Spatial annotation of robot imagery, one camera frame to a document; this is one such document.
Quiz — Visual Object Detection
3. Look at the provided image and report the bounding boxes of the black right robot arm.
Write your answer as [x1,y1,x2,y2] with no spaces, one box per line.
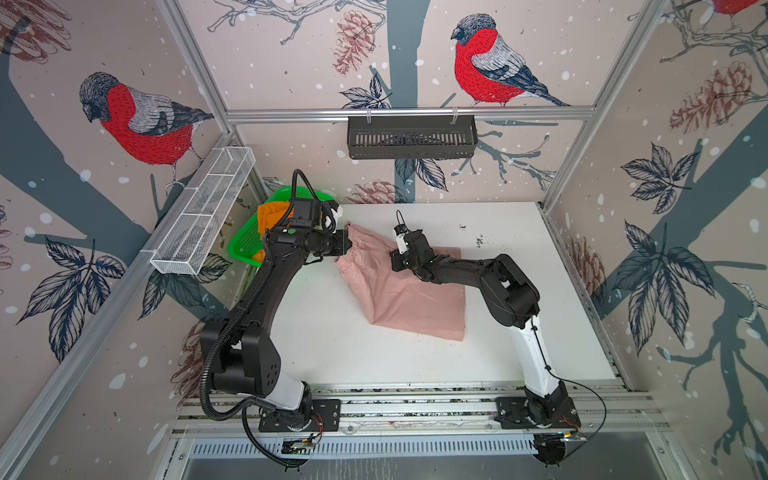
[390,224,570,426]

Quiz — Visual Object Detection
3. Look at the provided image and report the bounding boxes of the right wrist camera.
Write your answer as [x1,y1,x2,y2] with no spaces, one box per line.
[393,224,410,254]

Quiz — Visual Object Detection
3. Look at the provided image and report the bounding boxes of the aluminium horizontal frame bar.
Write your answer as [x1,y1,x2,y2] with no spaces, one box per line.
[225,106,597,125]

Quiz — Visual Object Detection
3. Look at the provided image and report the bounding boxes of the pink shorts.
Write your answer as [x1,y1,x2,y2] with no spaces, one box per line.
[336,223,466,342]

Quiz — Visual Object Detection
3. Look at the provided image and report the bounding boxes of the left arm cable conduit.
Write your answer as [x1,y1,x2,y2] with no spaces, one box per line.
[199,169,325,421]

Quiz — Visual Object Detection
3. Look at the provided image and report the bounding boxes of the black hanging wall basket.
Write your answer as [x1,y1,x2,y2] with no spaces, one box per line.
[347,115,478,160]

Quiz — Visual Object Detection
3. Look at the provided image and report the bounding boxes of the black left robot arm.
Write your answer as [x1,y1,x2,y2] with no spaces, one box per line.
[199,198,352,430]

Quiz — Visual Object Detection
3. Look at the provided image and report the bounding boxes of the orange shorts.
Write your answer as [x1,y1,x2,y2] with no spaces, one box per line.
[257,201,290,242]

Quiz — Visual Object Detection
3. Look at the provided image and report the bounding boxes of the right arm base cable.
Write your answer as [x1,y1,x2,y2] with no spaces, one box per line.
[530,323,608,448]

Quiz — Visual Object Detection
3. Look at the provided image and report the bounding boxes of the white wire wall basket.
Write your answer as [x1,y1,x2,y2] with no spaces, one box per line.
[150,146,255,276]

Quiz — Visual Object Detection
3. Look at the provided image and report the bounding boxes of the aluminium corner frame post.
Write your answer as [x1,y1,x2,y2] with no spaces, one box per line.
[541,0,668,214]

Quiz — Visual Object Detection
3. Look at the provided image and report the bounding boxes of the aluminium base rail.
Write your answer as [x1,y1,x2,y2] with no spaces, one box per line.
[170,383,670,439]

